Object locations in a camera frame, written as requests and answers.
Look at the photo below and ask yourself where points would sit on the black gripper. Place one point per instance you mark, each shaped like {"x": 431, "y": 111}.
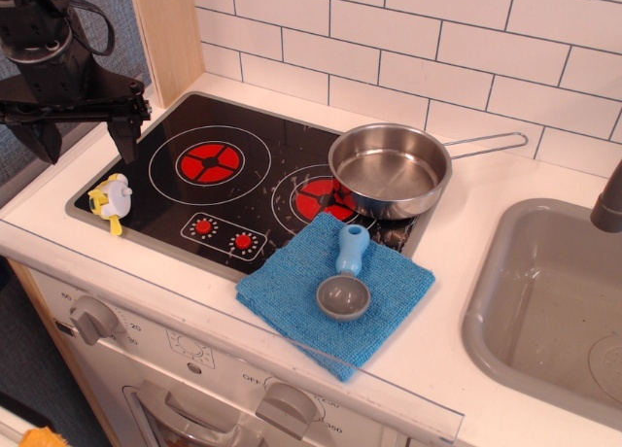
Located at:
{"x": 61, "y": 81}

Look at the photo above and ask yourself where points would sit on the stainless steel pot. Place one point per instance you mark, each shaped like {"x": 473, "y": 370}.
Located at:
{"x": 390, "y": 171}

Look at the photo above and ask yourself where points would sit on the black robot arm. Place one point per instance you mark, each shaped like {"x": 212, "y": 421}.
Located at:
{"x": 33, "y": 23}

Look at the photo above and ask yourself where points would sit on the yellow white toy timer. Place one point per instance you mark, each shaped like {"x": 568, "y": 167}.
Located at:
{"x": 111, "y": 201}

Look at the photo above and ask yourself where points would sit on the black toy stovetop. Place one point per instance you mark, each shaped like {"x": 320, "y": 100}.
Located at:
{"x": 222, "y": 186}

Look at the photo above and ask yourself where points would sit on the wooden side panel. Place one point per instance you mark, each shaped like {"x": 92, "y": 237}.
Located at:
{"x": 170, "y": 35}

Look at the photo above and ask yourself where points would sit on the grey left oven knob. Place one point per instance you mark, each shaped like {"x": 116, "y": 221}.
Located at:
{"x": 93, "y": 319}

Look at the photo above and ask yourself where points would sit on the grey oven knob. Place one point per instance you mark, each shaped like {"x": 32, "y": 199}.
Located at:
{"x": 288, "y": 409}
{"x": 93, "y": 319}

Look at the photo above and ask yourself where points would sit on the blue folded cloth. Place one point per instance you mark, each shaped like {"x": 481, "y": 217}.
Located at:
{"x": 283, "y": 293}

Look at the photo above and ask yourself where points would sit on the white toy oven front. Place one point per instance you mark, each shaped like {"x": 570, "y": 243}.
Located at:
{"x": 156, "y": 386}

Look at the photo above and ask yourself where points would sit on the orange object at corner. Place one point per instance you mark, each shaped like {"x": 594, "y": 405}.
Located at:
{"x": 42, "y": 437}

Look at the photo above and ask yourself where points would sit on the blue grey measuring scoop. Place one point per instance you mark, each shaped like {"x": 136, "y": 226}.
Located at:
{"x": 344, "y": 297}

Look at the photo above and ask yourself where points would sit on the grey right oven knob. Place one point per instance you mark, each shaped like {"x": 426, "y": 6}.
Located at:
{"x": 288, "y": 409}

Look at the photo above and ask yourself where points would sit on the grey sink basin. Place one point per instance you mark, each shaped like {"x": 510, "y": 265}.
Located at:
{"x": 545, "y": 314}

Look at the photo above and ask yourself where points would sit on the grey faucet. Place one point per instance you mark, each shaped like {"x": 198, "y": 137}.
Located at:
{"x": 606, "y": 214}

